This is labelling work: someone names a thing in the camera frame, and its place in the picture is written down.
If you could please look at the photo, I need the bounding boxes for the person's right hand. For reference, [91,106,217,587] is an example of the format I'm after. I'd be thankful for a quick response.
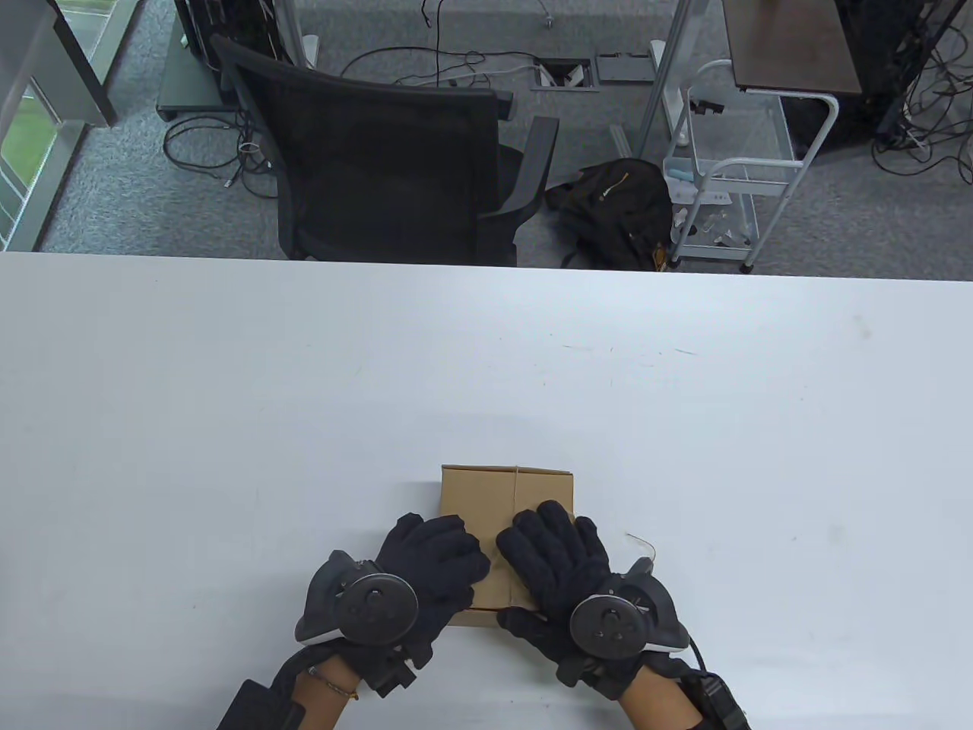
[496,500,689,700]

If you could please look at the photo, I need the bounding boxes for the person's left hand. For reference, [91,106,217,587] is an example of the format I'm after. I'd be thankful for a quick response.
[304,513,491,681]

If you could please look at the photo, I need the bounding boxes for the brown cardboard box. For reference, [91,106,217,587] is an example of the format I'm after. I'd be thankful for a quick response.
[439,465,576,628]

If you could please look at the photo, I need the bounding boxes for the beige twine string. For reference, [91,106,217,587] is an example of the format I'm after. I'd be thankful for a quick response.
[511,465,656,567]

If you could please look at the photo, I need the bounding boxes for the person's right forearm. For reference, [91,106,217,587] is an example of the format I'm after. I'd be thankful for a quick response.
[617,669,704,727]

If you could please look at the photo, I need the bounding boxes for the person's left forearm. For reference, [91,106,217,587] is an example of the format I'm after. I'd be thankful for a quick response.
[293,658,362,730]

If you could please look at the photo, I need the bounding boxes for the black wrist-worn sensor box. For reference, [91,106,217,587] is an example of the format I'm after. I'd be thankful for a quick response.
[684,669,750,730]
[217,679,306,730]

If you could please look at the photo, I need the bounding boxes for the open floor socket box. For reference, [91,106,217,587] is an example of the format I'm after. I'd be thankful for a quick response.
[530,57,600,92]

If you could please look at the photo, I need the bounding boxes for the grey and white hand controller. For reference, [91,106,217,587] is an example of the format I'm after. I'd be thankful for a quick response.
[295,551,420,649]
[569,557,690,656]

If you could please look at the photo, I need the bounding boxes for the black backpack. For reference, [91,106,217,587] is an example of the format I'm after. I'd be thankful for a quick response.
[545,157,676,271]

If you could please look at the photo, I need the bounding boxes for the black mesh office chair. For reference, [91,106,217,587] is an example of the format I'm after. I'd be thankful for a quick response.
[211,33,561,267]

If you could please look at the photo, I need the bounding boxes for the grey floor plate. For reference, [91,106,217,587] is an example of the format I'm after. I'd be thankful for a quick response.
[595,52,654,83]

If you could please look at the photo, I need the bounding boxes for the brown wooden side desk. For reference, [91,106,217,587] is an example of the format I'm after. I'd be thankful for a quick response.
[721,0,864,96]

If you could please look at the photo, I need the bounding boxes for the black equipment rack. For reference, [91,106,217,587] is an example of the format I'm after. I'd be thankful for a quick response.
[835,0,951,141]
[173,0,284,73]

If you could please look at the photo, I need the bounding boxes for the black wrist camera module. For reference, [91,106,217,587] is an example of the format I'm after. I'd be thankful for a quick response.
[369,658,419,699]

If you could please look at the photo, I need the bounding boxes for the thin beaded bracelet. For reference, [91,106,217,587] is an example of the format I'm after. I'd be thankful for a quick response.
[308,667,360,700]

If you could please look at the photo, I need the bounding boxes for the white wire cart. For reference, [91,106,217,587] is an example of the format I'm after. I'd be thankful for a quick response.
[661,59,841,275]

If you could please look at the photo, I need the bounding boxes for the tangle of black floor cables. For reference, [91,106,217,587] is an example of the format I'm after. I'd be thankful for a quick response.
[870,0,973,185]
[163,114,280,200]

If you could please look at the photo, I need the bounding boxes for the aluminium frame post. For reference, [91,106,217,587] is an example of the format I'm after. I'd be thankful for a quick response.
[635,0,696,157]

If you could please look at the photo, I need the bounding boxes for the long black floor cable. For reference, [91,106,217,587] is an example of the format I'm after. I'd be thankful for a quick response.
[338,0,550,86]

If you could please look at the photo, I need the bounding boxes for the grey metal base plate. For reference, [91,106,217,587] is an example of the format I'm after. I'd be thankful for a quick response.
[157,15,233,122]

